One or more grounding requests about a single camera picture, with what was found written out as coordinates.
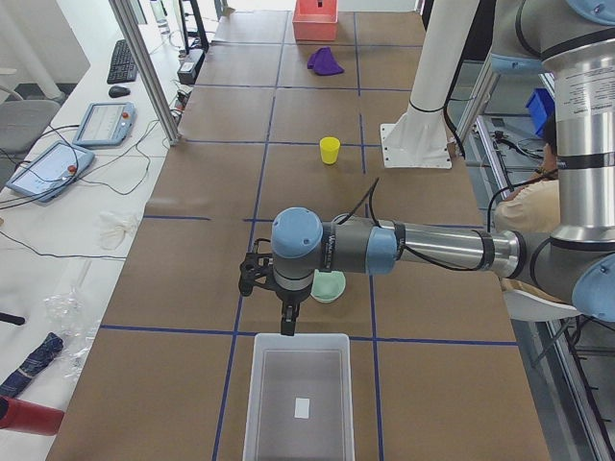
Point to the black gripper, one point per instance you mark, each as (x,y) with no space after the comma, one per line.
(290,299)

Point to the green ceramic bowl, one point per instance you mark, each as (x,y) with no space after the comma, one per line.
(327,286)

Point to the yellow plastic cup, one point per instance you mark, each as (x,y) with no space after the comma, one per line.
(329,149)

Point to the purple cloth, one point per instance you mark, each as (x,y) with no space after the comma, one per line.
(323,63)

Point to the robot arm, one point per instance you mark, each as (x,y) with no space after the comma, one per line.
(574,40)

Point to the clear plastic storage box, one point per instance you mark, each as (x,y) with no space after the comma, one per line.
(300,404)

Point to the black power box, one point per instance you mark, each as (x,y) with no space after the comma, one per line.
(191,66)

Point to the white crumpled cloth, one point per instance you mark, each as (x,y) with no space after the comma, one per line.
(115,227)

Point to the clear crumpled plastic wrap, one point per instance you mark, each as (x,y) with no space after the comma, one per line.
(71,318)

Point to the white chair seat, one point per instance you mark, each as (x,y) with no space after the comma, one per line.
(527,303)

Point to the folded dark blue umbrella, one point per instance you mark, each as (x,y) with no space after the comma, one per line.
(36,362)

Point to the far teach pendant tablet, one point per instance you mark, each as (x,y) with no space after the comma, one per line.
(105,125)

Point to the teach pendant tablet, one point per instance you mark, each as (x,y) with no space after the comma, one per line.
(105,125)
(48,175)

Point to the seated person beige shirt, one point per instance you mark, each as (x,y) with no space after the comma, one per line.
(535,207)

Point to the near teach pendant tablet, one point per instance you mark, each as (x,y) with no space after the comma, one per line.
(48,175)

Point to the black computer mouse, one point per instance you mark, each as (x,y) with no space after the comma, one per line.
(117,91)

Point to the red cylinder bottle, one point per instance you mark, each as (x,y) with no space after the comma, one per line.
(27,417)

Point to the pink plastic bin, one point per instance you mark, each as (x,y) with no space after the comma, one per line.
(315,20)

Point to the black keyboard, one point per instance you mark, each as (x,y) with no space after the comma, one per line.
(122,66)

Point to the blue storage bin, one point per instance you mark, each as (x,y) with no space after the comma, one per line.
(540,106)

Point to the grey office chair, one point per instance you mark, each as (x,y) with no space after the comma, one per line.
(22,122)

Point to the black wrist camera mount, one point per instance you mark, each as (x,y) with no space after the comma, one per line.
(256,270)

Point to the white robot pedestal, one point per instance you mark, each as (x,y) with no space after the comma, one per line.
(419,139)

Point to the aluminium frame post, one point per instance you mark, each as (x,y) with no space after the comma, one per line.
(128,25)

